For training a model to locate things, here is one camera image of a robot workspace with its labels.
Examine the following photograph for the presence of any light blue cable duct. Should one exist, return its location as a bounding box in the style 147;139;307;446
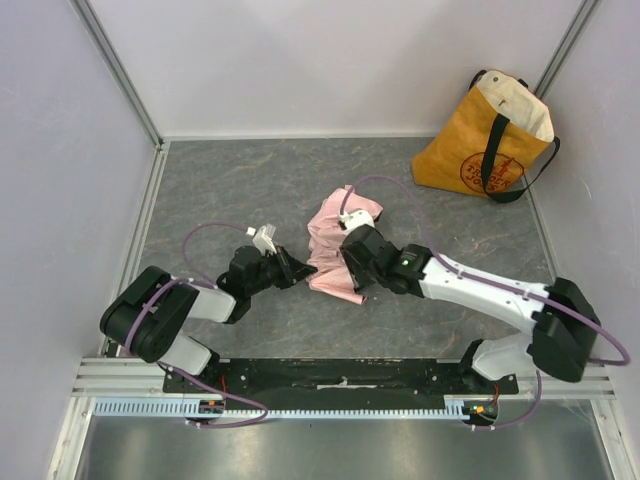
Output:
93;397;470;421

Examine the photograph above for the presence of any pink folding umbrella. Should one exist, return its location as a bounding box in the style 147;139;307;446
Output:
307;185;365;305

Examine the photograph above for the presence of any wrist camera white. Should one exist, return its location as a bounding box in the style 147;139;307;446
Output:
339;209;375;233
245;224;276;256

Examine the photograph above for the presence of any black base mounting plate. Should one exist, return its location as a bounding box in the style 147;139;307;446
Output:
162;357;516;412

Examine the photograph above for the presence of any yellow Trader Joe's tote bag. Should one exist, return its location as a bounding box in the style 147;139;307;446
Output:
411;70;561;204

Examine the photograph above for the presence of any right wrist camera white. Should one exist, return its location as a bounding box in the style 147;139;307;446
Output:
339;209;375;233

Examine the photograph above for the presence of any aluminium rail frame front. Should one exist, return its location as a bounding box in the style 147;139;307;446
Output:
72;356;621;401

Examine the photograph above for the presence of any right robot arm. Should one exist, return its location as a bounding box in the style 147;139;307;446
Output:
340;225;601;383

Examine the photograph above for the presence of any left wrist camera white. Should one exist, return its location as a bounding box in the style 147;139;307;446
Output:
245;224;276;256

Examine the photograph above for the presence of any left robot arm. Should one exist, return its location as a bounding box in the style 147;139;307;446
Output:
100;245;317;376

